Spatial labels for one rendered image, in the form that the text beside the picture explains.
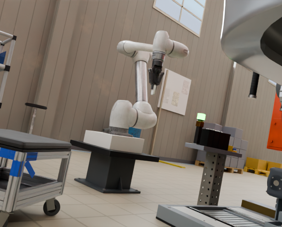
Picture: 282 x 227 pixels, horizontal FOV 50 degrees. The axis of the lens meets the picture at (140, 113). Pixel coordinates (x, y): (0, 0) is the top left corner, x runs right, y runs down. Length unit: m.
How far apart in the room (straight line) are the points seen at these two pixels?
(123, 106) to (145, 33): 3.81
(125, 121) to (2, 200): 1.33
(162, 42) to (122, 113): 0.61
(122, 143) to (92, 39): 3.20
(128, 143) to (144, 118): 0.27
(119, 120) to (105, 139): 0.21
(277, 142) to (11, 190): 1.74
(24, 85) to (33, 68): 0.27
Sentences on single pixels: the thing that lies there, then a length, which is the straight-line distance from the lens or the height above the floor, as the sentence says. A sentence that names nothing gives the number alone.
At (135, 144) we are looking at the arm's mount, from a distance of 2.29.
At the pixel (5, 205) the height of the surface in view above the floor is 0.11.
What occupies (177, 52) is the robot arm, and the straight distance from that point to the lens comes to 2.19.
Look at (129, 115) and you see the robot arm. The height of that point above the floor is 0.56.
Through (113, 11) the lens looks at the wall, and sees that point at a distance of 5.53.
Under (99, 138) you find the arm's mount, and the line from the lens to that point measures 2.24.
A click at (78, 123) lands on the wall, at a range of 5.04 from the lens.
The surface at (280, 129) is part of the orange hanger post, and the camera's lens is 2.31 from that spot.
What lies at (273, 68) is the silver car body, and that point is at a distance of 1.10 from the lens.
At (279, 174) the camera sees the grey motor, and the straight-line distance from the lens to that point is 2.05.
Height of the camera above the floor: 0.44
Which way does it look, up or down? 4 degrees up
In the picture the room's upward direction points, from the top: 11 degrees clockwise
